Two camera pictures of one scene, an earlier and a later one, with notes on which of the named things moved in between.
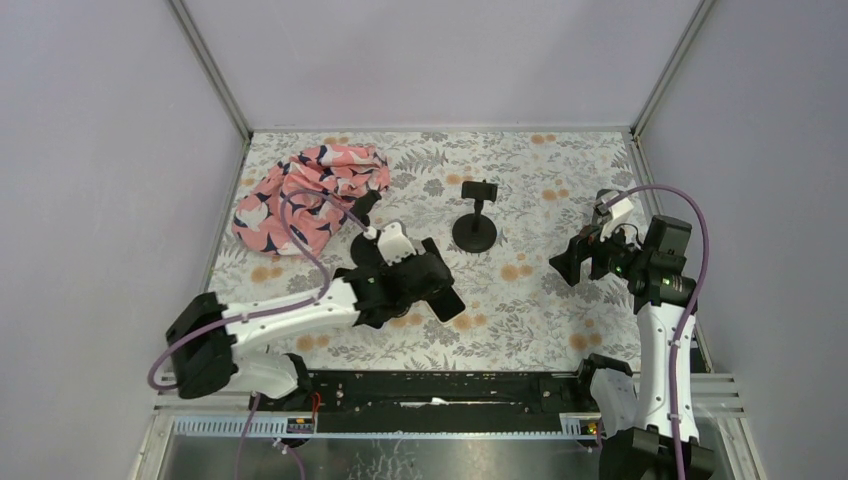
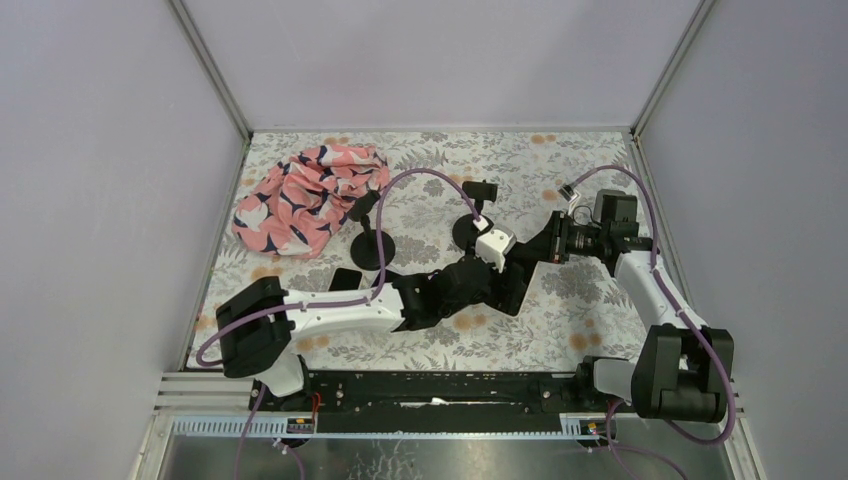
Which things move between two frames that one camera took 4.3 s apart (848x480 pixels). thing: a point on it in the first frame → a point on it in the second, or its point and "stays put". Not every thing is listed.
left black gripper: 431,279 → 482,278
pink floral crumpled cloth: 348,174 stays put
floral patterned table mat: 495,208 stays put
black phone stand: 476,232 stays put
